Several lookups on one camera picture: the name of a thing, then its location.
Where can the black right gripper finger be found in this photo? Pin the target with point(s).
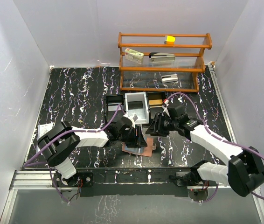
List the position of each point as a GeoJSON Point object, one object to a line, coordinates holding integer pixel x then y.
{"type": "Point", "coordinates": [155, 123]}
{"type": "Point", "coordinates": [160, 132]}

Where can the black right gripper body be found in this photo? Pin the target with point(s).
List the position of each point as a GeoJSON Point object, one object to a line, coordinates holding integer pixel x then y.
{"type": "Point", "coordinates": [168, 122]}

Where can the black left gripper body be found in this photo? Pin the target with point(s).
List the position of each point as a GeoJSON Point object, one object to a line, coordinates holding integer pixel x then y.
{"type": "Point", "coordinates": [123, 137]}

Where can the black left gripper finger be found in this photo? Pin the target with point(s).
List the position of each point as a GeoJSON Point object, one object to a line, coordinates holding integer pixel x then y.
{"type": "Point", "coordinates": [141, 139]}
{"type": "Point", "coordinates": [131, 139]}

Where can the pink leather card holder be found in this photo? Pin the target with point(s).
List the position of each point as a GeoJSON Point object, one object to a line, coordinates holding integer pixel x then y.
{"type": "Point", "coordinates": [141, 151]}

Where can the black white organizer tray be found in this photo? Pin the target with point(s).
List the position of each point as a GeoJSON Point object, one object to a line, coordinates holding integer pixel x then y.
{"type": "Point", "coordinates": [133, 104]}

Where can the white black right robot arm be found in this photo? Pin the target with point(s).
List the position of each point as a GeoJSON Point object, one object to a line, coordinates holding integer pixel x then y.
{"type": "Point", "coordinates": [242, 170]}

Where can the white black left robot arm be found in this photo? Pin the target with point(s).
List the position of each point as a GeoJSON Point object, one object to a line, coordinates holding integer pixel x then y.
{"type": "Point", "coordinates": [58, 143]}

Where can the grey card in tray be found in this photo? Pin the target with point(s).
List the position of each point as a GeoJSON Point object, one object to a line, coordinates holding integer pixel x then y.
{"type": "Point", "coordinates": [114, 107]}

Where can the gold card in tray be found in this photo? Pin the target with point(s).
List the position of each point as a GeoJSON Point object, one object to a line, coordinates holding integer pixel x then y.
{"type": "Point", "coordinates": [154, 103]}

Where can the white hole punch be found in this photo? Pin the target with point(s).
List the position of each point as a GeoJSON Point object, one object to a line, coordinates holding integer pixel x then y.
{"type": "Point", "coordinates": [169, 78]}

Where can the orange wooden shelf rack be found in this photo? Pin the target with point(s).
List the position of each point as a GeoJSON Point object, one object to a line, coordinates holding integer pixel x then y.
{"type": "Point", "coordinates": [189, 61]}

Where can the grey black stapler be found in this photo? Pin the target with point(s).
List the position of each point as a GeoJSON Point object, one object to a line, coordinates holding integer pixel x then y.
{"type": "Point", "coordinates": [157, 57]}

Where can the white staples box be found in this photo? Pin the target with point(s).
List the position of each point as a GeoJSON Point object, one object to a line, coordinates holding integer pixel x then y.
{"type": "Point", "coordinates": [134, 56]}

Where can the white paper label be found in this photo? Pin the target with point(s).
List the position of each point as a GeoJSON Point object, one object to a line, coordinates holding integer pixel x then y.
{"type": "Point", "coordinates": [43, 129]}

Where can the yellow white small box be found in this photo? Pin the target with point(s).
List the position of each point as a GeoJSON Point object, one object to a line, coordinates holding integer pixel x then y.
{"type": "Point", "coordinates": [169, 39]}

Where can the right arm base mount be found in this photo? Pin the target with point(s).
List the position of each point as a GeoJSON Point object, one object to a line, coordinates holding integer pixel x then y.
{"type": "Point", "coordinates": [197, 188]}

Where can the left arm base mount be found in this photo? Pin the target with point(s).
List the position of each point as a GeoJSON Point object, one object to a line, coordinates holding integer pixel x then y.
{"type": "Point", "coordinates": [79, 180]}

